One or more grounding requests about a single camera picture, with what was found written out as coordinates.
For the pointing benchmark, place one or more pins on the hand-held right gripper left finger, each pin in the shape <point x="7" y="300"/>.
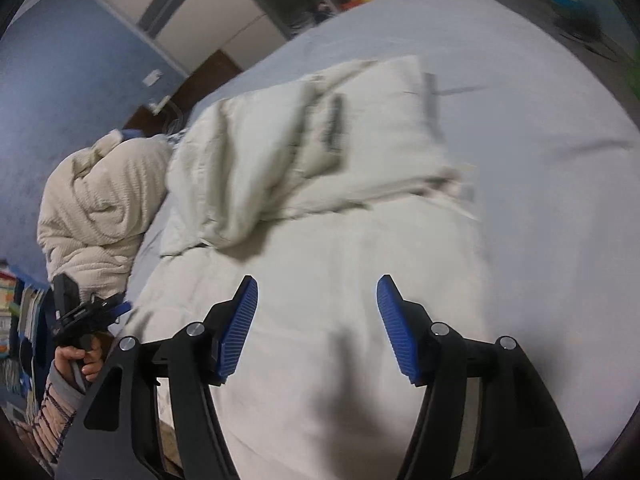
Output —
<point x="237" y="332"/>

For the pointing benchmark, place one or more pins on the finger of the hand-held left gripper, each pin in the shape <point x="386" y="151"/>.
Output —
<point x="120" y="310"/>
<point x="107" y="300"/>

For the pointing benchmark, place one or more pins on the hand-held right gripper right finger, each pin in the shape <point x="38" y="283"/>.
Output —
<point x="397" y="332"/>

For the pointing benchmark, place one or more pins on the cream hooded jacket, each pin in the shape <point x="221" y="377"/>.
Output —
<point x="310" y="240"/>

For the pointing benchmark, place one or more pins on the person's left forearm striped sleeve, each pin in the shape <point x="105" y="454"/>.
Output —
<point x="52" y="425"/>

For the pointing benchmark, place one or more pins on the person's left hand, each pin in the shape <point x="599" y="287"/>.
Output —
<point x="90" y="365"/>

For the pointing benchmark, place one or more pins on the row of books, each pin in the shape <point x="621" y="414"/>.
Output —
<point x="20" y="320"/>

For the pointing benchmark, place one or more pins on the cream knitted blanket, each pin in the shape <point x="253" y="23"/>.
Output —
<point x="90" y="210"/>

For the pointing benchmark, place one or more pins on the bed with grey-blue sheet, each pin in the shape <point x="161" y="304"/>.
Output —
<point x="550" y="160"/>

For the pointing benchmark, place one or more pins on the dark wooden headboard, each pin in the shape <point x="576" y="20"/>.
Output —
<point x="210" y="72"/>

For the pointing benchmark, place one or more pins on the cream wardrobe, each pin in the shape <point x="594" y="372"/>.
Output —
<point x="210" y="0"/>

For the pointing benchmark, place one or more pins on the open shelf with clutter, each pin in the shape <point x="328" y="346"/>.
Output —
<point x="295" y="5"/>

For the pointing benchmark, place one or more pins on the white wall socket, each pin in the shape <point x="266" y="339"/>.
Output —
<point x="152" y="78"/>

